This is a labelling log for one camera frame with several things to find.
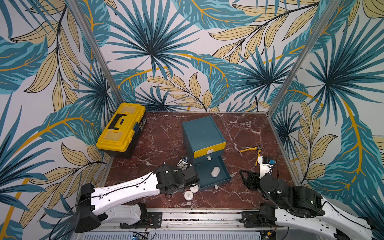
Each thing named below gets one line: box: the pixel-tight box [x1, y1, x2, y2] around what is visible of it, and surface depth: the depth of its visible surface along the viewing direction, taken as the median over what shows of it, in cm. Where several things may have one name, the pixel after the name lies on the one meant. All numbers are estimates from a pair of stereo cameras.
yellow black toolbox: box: [96, 102, 147, 159], surface depth 90 cm
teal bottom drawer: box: [193, 155, 232, 191], surface depth 89 cm
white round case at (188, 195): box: [184, 190, 194, 201], surface depth 81 cm
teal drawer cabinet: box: [182, 115, 232, 190], surface depth 83 cm
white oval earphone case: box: [210, 166, 221, 178], surface depth 89 cm
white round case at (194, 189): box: [190, 185, 199, 193], surface depth 83 cm
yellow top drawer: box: [193, 142, 227, 159], surface depth 79 cm
